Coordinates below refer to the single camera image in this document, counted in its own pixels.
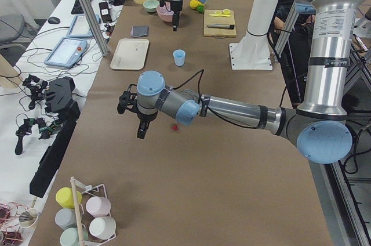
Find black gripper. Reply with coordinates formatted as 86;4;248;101
170;0;183;31
137;110;158;139

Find clear ice cubes pile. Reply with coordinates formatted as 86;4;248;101
159;6;173;16

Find blue plastic cup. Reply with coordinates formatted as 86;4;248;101
173;49;186;67

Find pink cup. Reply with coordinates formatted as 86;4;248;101
86;196;111;218

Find yellow cup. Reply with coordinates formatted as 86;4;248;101
55;187;74;209

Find white cup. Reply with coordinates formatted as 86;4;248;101
89;216;117;240

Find grey cup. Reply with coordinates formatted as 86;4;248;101
54;208;77;230

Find light green cup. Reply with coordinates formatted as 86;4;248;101
60;227;79;246

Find pink bowl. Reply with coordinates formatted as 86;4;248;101
157;3;174;23

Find yellow lemon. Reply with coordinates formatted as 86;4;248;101
189;0;199;9

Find green lime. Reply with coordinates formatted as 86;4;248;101
197;5;204;13

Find green bowl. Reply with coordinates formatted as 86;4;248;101
143;0;159;13

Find yellow plastic knife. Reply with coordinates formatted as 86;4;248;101
208;13;231;17

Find wooden cutting board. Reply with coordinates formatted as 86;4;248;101
203;9;237;37

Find dark grey folded cloth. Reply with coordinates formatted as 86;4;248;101
130;26;149;38

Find lemon slice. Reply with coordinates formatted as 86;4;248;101
223;9;231;15

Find beige plastic tray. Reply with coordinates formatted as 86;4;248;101
110;38;150;70

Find far teach pendant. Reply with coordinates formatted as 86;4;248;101
66;14;101;39

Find teach pendant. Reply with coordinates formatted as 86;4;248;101
66;14;101;39
44;37;88;68

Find black keyboard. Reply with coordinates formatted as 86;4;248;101
71;0;96;15

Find near teach pendant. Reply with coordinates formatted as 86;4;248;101
44;37;88;68

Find black computer mouse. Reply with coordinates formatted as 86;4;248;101
48;16;60;24

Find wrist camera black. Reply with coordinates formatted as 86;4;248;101
117;84;139;114
159;0;170;8

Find black handled knife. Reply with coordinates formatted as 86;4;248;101
206;24;235;30

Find white camera pillar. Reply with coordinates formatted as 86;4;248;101
230;0;278;70

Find black camera rig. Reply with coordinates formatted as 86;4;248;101
30;77;80;198

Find white wire cup rack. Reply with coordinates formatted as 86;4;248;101
70;176;117;245

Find wooden rack handle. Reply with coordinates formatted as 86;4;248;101
70;176;85;246

